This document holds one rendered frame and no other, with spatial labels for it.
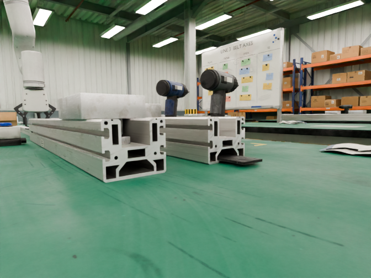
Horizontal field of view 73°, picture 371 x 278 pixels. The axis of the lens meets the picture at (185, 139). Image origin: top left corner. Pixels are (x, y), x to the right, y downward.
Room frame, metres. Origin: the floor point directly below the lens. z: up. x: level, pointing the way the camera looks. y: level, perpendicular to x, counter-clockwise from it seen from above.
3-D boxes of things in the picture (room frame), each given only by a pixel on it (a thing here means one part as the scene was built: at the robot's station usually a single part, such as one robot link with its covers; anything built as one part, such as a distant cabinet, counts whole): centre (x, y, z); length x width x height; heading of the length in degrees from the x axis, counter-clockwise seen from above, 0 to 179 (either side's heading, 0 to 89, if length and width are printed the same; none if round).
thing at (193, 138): (0.79, 0.16, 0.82); 0.80 x 0.10 x 0.09; 38
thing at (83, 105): (0.48, 0.16, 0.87); 0.16 x 0.11 x 0.07; 38
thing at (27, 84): (1.15, 0.67, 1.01); 0.09 x 0.08 x 0.03; 128
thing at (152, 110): (0.79, 0.16, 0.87); 0.16 x 0.11 x 0.07; 38
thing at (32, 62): (1.15, 0.68, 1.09); 0.09 x 0.08 x 0.13; 40
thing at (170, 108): (1.00, 0.03, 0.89); 0.20 x 0.08 x 0.22; 150
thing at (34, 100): (1.15, 0.68, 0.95); 0.10 x 0.07 x 0.11; 128
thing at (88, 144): (0.68, 0.31, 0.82); 0.80 x 0.10 x 0.09; 38
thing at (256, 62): (3.86, -0.80, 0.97); 1.50 x 0.50 x 1.95; 38
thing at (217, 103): (0.80, -0.12, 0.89); 0.20 x 0.08 x 0.22; 143
